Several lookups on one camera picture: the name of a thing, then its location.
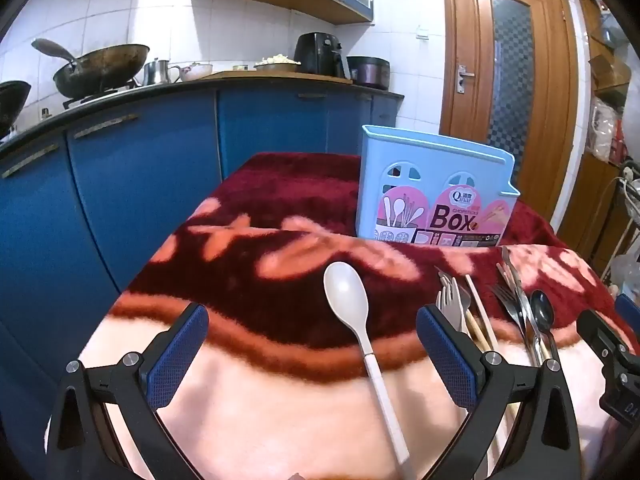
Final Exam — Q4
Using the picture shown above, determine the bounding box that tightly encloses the light blue utensil holder box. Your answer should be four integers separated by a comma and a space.
357, 125, 521, 250

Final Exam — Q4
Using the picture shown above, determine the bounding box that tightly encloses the gas stove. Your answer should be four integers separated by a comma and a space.
62, 80, 143, 110

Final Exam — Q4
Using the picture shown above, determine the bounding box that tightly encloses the clear bag with pink contents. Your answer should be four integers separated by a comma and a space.
590, 99, 622, 161

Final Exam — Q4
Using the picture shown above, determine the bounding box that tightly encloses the light blue plastic container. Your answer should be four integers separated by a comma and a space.
597, 5, 628, 48

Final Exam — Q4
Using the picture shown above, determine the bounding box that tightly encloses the wooden chopstick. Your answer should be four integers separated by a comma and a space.
465, 310, 488, 353
470, 312, 495, 353

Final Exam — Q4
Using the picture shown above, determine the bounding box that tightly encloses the black wok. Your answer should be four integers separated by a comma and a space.
52, 44, 151, 100

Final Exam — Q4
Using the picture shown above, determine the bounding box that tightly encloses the small metal spoon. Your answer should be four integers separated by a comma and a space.
452, 280, 473, 313

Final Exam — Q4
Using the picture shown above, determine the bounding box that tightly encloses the red floral blanket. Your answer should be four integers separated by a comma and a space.
45, 152, 640, 480

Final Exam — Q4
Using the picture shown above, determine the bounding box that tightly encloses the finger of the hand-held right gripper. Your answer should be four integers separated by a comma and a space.
614, 292, 640, 333
576, 309, 636, 361

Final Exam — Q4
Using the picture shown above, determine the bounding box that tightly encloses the black pan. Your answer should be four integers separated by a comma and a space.
0, 81, 32, 133

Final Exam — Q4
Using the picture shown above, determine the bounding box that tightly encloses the steel kettle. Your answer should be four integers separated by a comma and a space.
142, 59, 182, 86

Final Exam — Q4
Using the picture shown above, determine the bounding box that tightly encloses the light metal fork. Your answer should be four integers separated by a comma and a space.
434, 285, 471, 336

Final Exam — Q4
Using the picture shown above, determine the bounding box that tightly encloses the cardboard box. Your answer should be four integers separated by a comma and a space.
589, 55, 632, 88

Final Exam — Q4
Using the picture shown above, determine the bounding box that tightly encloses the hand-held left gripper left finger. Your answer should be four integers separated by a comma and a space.
46, 302, 210, 480

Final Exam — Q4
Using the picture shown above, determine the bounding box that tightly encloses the bowl of white food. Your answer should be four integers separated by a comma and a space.
254, 54, 302, 72

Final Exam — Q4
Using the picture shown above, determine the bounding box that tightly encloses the white plastic spoon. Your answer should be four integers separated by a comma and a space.
323, 261, 417, 480

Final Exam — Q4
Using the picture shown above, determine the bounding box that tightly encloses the large shiny metal spoon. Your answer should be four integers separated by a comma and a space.
529, 289, 560, 361

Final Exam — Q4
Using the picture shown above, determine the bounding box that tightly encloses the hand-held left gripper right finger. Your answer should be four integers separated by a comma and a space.
416, 305, 583, 480

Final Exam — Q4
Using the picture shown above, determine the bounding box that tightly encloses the long slim metal utensil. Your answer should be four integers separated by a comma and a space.
499, 246, 543, 363

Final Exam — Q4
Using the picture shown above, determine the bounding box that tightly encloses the metal spatula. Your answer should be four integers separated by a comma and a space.
31, 38, 78, 68

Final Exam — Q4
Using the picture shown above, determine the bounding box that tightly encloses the brass cabinet handle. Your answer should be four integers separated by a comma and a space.
1, 144, 60, 179
73, 114, 140, 140

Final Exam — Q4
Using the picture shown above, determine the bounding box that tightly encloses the blue kitchen base cabinet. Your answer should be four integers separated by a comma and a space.
0, 71, 405, 466

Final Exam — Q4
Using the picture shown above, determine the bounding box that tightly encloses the black air fryer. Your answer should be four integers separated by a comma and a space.
293, 32, 350, 80

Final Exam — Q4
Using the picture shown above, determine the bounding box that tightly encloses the wooden door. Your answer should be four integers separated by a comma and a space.
440, 0, 581, 216

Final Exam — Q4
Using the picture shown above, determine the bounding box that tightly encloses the wooden shelf unit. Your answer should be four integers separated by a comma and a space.
550, 0, 640, 281

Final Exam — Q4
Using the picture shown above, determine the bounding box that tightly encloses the dark rice cooker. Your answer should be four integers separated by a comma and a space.
346, 56, 391, 91

